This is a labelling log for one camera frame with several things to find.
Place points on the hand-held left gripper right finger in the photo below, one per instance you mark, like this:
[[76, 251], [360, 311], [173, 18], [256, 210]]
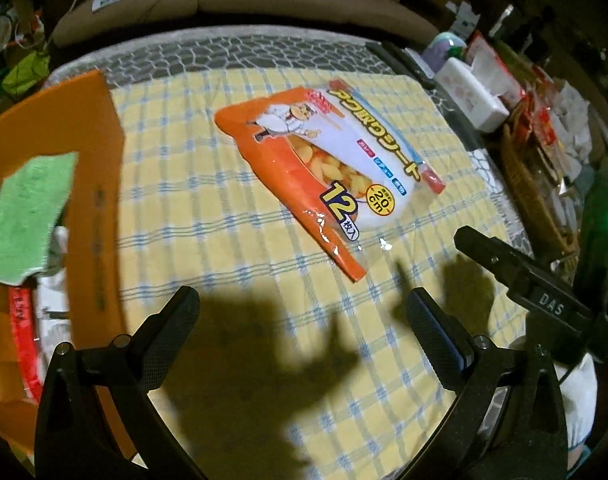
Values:
[[434, 330]]

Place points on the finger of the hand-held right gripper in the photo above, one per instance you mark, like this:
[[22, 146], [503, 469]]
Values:
[[494, 260]]

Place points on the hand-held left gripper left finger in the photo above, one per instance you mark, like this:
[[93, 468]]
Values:
[[183, 310]]

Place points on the orange-lined cardboard box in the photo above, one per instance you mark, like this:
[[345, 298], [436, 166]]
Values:
[[93, 160]]

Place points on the green sponge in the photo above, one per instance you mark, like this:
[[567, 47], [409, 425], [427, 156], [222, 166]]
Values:
[[28, 210]]

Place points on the orange sheet packet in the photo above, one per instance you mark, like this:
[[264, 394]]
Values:
[[269, 130]]

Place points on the person's right hand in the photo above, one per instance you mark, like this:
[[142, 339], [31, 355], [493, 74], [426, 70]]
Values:
[[581, 400]]

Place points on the brown wicker basket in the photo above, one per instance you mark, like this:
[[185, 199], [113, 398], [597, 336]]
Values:
[[529, 195]]

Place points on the dark device with green light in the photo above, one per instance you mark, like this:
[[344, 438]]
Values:
[[604, 240]]

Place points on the yellow checkered tablecloth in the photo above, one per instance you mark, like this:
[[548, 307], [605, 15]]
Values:
[[183, 210]]

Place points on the white tissue box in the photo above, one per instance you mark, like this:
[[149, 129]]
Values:
[[469, 90]]

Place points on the red and white packet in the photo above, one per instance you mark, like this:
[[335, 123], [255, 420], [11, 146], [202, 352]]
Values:
[[494, 65]]

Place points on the lavender round container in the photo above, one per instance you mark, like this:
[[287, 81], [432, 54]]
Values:
[[446, 49]]

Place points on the green bag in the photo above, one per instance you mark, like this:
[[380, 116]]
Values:
[[28, 77]]

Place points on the brown sofa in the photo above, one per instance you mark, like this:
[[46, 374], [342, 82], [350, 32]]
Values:
[[259, 5]]

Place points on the white paper sheet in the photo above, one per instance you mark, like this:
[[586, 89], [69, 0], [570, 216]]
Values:
[[123, 1]]

